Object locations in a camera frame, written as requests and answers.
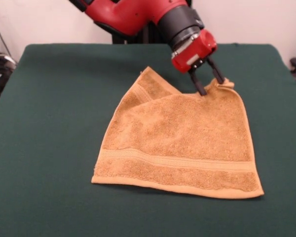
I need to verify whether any dark green table cloth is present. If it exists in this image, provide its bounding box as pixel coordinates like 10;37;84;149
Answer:
0;43;296;237

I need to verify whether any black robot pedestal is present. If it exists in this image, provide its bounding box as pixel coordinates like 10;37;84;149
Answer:
111;23;173;44

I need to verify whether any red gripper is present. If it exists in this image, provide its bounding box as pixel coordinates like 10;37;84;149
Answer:
171;29;224;96

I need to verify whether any grey cable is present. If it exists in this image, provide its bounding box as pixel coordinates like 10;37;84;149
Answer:
0;19;15;65

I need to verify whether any orange terry towel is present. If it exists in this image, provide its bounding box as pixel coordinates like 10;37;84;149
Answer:
90;65;265;199

